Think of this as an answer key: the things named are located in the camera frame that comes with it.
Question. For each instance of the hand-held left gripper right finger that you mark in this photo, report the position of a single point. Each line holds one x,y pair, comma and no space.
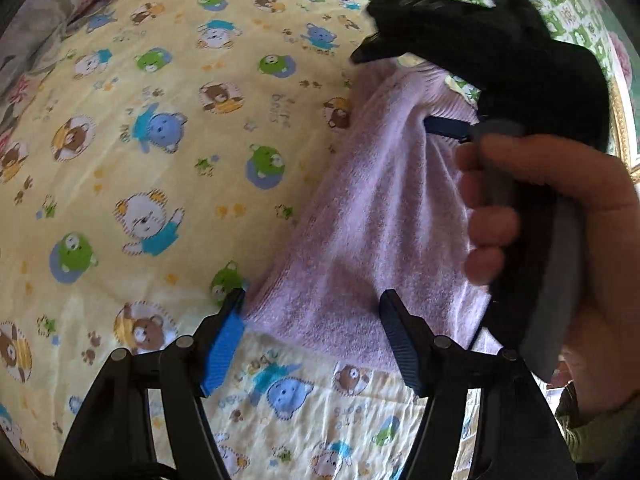
400,340

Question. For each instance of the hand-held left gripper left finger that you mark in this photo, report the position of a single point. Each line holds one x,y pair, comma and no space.
225,345

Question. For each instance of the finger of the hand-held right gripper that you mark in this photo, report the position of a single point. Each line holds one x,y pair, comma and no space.
447,129
425,30

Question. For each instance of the purple knit sweater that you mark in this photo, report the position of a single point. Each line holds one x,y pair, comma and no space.
380,210

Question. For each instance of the person's right forearm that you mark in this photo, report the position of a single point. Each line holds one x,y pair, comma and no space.
600,430

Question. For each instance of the person's right hand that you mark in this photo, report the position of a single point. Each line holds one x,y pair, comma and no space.
600,260

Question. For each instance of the yellow bear print bedsheet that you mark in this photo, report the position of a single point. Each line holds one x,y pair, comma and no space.
150,185

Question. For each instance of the blue pink floral blanket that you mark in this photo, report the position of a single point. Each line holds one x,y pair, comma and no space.
50,20

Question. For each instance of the gold picture frame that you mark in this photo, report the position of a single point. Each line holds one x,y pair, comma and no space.
625,130

